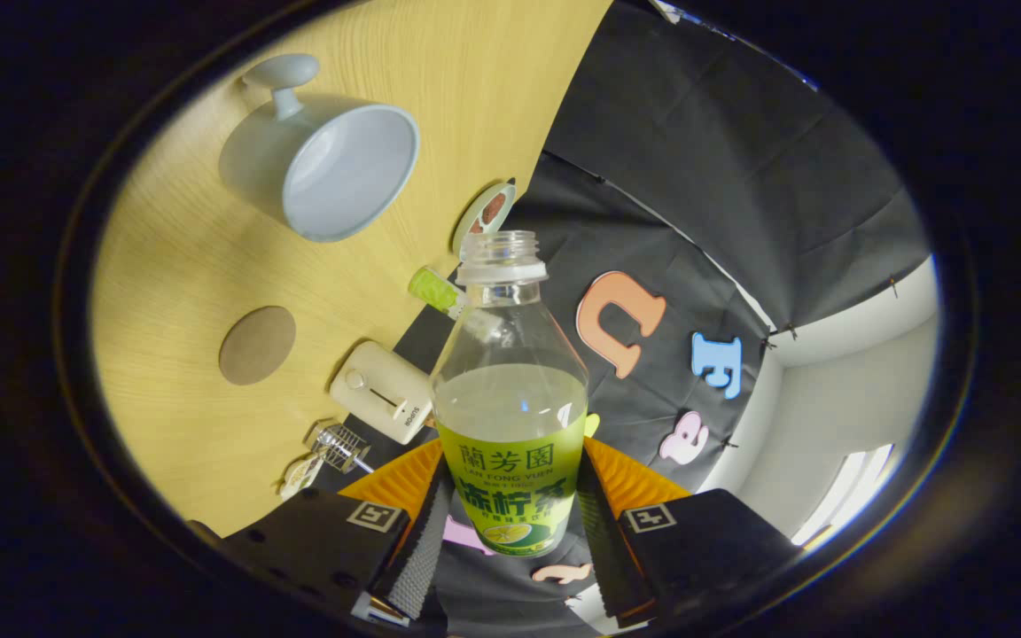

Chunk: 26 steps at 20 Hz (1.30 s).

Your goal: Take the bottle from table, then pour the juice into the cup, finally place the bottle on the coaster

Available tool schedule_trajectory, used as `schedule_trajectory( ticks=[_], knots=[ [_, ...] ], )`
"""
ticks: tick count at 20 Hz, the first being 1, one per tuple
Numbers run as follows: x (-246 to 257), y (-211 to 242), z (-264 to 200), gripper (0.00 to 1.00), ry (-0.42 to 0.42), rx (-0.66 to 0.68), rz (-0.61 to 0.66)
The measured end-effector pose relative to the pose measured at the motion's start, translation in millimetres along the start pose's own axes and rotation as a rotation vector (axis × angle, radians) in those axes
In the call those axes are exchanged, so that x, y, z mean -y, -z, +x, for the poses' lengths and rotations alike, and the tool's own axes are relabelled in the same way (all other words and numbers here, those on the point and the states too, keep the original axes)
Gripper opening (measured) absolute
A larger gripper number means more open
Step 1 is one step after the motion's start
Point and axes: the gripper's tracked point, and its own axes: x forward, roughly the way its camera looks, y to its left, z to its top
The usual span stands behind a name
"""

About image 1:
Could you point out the round brown coaster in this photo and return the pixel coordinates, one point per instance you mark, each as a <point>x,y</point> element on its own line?
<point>257,346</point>

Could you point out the ceiling light panel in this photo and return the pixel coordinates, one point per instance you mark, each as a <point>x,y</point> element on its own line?
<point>847,492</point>

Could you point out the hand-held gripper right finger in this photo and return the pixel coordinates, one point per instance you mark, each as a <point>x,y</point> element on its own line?
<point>608,558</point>

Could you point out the slim white-capped green bottle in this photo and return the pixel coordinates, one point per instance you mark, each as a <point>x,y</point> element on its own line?
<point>432,289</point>

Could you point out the brown food piece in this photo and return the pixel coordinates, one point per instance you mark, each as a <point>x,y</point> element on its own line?
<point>494,207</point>

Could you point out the wooden table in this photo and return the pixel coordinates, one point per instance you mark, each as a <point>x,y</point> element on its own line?
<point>191,266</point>

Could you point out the white cup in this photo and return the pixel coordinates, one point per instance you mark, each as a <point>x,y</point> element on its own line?
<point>258,164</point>

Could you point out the pale green plate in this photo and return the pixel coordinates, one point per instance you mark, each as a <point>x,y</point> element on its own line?
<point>468,235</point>

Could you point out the cream toaster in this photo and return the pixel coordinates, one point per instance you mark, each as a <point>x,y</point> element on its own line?
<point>378,390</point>

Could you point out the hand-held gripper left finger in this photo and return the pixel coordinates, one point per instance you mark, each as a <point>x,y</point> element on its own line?
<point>417,558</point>

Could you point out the clear juice bottle green label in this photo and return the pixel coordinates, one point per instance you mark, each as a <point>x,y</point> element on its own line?
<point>510,478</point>

